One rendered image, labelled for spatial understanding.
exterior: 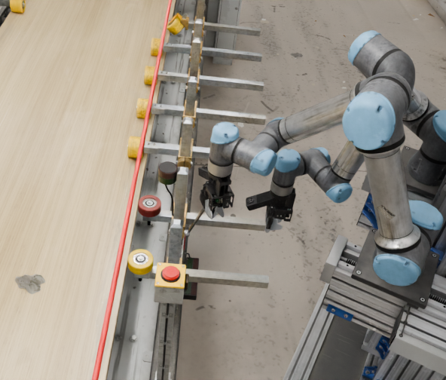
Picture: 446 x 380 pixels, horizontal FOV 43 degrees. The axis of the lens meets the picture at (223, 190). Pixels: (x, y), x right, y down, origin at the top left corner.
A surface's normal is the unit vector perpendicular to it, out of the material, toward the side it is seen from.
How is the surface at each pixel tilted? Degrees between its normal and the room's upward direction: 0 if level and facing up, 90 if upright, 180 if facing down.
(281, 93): 0
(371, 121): 83
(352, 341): 0
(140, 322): 0
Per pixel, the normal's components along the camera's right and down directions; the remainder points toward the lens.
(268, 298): 0.11, -0.73
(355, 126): -0.54, 0.43
